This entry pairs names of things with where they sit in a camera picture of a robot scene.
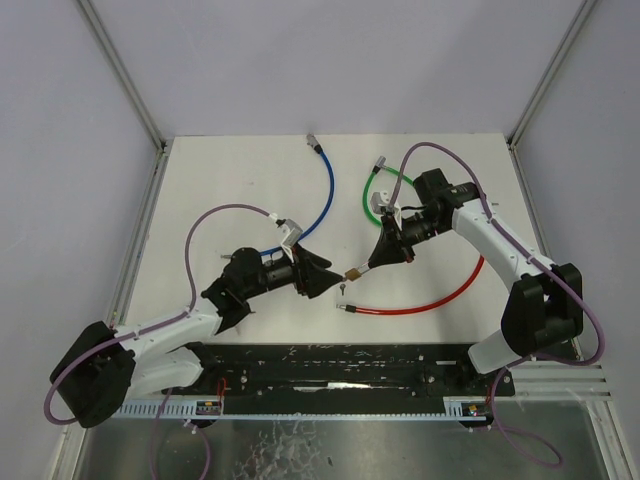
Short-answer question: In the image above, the brass padlock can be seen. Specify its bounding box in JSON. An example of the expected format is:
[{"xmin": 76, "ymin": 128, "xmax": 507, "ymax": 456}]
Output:
[{"xmin": 344, "ymin": 263, "xmax": 370, "ymax": 282}]

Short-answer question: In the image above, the green cable lock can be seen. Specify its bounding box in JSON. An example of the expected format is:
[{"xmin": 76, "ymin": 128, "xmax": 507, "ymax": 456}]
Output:
[{"xmin": 362, "ymin": 156, "xmax": 413, "ymax": 227}]

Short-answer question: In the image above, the red cable lock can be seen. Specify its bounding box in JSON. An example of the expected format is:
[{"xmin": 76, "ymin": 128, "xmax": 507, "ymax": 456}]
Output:
[{"xmin": 336, "ymin": 232, "xmax": 491, "ymax": 315}]

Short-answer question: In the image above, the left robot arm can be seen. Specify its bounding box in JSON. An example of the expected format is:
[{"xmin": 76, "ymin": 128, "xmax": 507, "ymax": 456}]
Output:
[{"xmin": 44, "ymin": 244, "xmax": 342, "ymax": 428}]

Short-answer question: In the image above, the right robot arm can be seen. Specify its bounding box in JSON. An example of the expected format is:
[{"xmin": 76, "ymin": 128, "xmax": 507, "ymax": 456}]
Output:
[{"xmin": 367, "ymin": 169, "xmax": 583, "ymax": 374}]

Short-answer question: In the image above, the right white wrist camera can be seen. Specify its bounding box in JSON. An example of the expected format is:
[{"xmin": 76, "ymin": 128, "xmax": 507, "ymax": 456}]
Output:
[{"xmin": 369, "ymin": 190, "xmax": 402, "ymax": 226}]

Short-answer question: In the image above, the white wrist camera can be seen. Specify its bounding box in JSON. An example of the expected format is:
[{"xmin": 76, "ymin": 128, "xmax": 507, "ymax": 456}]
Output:
[
  {"xmin": 369, "ymin": 190, "xmax": 402, "ymax": 226},
  {"xmin": 269, "ymin": 213, "xmax": 303, "ymax": 261}
]

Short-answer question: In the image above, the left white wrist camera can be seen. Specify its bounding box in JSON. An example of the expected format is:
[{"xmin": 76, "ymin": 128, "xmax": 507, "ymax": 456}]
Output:
[{"xmin": 269, "ymin": 213, "xmax": 303, "ymax": 261}]

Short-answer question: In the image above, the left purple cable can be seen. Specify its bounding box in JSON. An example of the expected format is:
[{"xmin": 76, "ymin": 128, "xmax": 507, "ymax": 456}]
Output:
[{"xmin": 44, "ymin": 203, "xmax": 281, "ymax": 480}]

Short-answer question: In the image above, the purple cable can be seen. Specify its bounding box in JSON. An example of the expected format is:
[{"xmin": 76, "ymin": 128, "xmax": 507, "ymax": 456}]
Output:
[
  {"xmin": 389, "ymin": 142, "xmax": 608, "ymax": 468},
  {"xmin": 44, "ymin": 203, "xmax": 281, "ymax": 480}
]

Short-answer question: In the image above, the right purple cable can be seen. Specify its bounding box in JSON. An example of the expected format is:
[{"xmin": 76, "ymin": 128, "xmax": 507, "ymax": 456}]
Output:
[{"xmin": 389, "ymin": 142, "xmax": 608, "ymax": 468}]

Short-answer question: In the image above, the blue cable lock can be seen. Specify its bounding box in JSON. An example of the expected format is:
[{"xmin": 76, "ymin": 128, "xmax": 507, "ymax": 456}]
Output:
[{"xmin": 220, "ymin": 132, "xmax": 336, "ymax": 261}]

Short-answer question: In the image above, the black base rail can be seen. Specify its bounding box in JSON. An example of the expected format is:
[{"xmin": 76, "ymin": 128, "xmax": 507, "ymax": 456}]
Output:
[{"xmin": 173, "ymin": 344, "xmax": 515, "ymax": 400}]

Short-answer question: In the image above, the white slotted cable duct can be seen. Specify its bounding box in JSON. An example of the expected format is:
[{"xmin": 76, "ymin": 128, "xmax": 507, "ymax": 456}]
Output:
[{"xmin": 114, "ymin": 395, "xmax": 489, "ymax": 421}]

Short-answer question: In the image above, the left aluminium frame post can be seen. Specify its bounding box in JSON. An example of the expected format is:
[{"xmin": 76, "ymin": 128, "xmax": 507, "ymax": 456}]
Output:
[{"xmin": 74, "ymin": 0, "xmax": 167, "ymax": 151}]

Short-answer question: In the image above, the aluminium frame post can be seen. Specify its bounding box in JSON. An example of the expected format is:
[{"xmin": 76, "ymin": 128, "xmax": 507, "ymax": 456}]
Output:
[
  {"xmin": 74, "ymin": 0, "xmax": 167, "ymax": 151},
  {"xmin": 506, "ymin": 0, "xmax": 600, "ymax": 150}
]

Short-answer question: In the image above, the right aluminium frame post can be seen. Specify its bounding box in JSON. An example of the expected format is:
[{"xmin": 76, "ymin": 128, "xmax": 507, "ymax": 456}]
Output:
[{"xmin": 506, "ymin": 0, "xmax": 600, "ymax": 150}]

